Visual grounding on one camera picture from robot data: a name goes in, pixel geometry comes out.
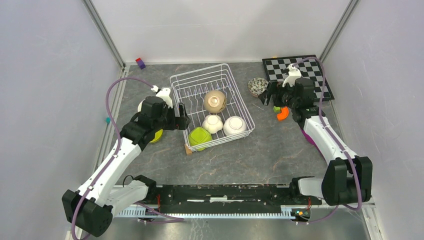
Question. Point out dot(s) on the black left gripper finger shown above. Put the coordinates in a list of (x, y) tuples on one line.
[(183, 122), (182, 109)]

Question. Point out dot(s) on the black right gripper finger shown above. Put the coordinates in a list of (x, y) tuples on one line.
[(272, 87), (267, 97)]

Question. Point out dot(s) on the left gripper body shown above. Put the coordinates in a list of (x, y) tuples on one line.
[(166, 121)]

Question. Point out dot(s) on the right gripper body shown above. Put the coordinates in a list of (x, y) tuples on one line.
[(285, 97)]

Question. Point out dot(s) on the pink patterned bowl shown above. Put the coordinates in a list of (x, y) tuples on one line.
[(257, 86)]

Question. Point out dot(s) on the large white ribbed bowl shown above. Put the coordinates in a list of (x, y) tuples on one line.
[(139, 107)]

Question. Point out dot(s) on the yellow green round bowl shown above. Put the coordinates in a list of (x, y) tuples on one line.
[(157, 136)]

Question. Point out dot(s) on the tan ceramic floral bowl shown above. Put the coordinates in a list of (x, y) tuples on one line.
[(215, 101)]

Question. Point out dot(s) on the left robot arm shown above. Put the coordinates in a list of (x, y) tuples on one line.
[(93, 206)]

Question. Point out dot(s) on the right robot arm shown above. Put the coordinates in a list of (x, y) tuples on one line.
[(348, 177)]

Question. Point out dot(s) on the green cube block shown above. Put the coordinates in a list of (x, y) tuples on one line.
[(276, 109)]

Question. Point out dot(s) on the orange curved plastic piece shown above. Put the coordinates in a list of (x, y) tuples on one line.
[(283, 113)]

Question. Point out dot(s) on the green square plastic bowl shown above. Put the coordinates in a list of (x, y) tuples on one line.
[(199, 136)]

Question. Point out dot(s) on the small wooden block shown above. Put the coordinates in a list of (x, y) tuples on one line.
[(188, 151)]

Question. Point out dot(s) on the cream lobed small bowl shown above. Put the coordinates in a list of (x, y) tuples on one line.
[(212, 123)]

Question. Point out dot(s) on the magenta plastic scoop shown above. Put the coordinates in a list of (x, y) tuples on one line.
[(309, 139)]

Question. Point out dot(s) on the white round bowl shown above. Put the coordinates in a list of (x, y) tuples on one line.
[(234, 125)]

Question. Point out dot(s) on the red purple block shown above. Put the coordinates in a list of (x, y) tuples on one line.
[(140, 63)]

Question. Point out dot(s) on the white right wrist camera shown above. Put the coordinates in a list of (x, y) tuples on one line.
[(293, 74)]

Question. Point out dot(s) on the white wire dish rack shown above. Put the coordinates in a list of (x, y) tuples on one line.
[(190, 88)]

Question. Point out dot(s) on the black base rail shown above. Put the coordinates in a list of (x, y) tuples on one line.
[(226, 198)]

